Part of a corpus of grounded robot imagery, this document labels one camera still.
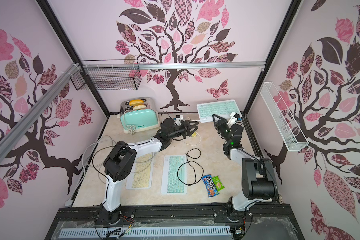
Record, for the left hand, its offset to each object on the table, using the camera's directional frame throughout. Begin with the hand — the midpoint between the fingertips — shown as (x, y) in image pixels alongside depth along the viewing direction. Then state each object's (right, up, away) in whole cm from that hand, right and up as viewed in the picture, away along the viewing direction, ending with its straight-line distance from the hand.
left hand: (198, 125), depth 84 cm
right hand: (+7, +5, +1) cm, 9 cm away
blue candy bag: (+7, -36, -3) cm, 37 cm away
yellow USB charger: (-3, -6, +2) cm, 6 cm away
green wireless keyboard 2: (+16, +9, +3) cm, 18 cm away
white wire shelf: (+47, -4, -8) cm, 47 cm away
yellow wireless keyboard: (-34, -31, +3) cm, 46 cm away
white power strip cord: (-72, -20, +9) cm, 75 cm away
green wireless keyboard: (-14, -30, +4) cm, 34 cm away
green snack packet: (+11, -33, 0) cm, 35 cm away
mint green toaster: (-38, +7, +12) cm, 41 cm away
